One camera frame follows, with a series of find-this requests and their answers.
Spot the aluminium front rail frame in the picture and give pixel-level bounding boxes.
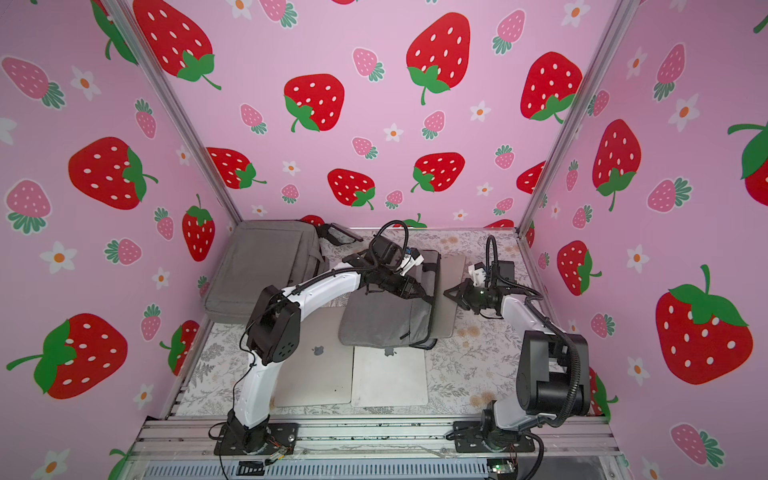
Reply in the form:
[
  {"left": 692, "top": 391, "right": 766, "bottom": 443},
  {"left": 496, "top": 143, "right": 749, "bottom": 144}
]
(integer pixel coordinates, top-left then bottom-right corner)
[{"left": 115, "top": 415, "right": 632, "bottom": 479}]

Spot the floral table mat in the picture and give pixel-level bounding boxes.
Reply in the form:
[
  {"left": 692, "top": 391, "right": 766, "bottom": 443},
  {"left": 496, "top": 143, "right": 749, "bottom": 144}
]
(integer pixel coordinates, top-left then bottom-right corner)
[{"left": 171, "top": 230, "right": 522, "bottom": 418}]

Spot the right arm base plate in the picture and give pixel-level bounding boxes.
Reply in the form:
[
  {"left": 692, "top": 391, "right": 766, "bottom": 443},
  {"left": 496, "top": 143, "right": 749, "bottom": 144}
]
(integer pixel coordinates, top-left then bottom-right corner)
[{"left": 445, "top": 420, "right": 536, "bottom": 454}]

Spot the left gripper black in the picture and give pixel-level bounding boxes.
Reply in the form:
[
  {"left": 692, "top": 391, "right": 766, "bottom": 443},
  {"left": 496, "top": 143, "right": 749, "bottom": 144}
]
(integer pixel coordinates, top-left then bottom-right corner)
[{"left": 375, "top": 267, "right": 427, "bottom": 299}]

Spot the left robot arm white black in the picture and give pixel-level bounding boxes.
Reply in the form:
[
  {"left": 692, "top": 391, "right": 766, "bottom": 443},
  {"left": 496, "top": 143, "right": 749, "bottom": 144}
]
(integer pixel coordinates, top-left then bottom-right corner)
[{"left": 226, "top": 220, "right": 440, "bottom": 453}]

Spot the large grey backpack bag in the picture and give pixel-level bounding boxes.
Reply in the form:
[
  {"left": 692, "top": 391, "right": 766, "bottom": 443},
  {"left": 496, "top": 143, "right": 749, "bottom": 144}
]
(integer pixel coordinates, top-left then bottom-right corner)
[{"left": 203, "top": 220, "right": 362, "bottom": 324}]

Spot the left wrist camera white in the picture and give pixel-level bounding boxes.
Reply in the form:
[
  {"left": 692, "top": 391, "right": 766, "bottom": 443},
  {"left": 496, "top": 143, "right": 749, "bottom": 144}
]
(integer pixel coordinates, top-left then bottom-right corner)
[{"left": 396, "top": 248, "right": 424, "bottom": 276}]

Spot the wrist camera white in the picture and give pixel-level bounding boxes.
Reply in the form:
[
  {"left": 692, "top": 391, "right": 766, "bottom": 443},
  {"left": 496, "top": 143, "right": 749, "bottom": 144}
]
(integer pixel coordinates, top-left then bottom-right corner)
[
  {"left": 396, "top": 248, "right": 424, "bottom": 276},
  {"left": 468, "top": 262, "right": 487, "bottom": 287}
]

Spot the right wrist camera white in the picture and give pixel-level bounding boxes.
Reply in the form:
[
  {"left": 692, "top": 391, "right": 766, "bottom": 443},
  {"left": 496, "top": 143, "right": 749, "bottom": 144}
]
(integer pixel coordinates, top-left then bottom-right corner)
[{"left": 468, "top": 262, "right": 487, "bottom": 287}]

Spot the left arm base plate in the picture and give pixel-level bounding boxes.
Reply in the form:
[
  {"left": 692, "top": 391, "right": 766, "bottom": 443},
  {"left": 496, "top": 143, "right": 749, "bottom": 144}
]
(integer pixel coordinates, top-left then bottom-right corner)
[{"left": 214, "top": 423, "right": 299, "bottom": 456}]

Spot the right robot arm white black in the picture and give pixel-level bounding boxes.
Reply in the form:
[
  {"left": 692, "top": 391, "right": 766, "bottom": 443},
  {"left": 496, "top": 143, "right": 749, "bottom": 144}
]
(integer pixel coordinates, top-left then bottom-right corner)
[{"left": 443, "top": 263, "right": 591, "bottom": 451}]

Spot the silver apple laptop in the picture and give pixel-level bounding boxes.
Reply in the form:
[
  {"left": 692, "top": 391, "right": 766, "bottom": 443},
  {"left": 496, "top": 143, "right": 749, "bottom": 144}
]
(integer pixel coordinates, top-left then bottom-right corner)
[
  {"left": 273, "top": 307, "right": 354, "bottom": 408},
  {"left": 351, "top": 347, "right": 428, "bottom": 408}
]

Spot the grey laptop sleeve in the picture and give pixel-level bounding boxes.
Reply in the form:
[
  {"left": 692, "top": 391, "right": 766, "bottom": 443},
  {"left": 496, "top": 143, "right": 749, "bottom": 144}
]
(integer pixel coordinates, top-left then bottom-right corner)
[{"left": 338, "top": 250, "right": 441, "bottom": 350}]

